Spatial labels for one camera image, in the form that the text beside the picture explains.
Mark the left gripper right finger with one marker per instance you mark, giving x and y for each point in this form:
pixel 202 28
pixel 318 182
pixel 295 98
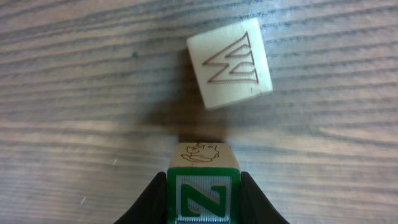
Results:
pixel 254 206

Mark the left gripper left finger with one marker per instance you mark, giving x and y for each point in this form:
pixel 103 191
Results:
pixel 151 206

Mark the green letter Z block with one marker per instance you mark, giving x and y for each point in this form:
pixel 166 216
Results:
pixel 203 183

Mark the white sketch block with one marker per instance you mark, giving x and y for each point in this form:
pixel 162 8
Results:
pixel 230 63

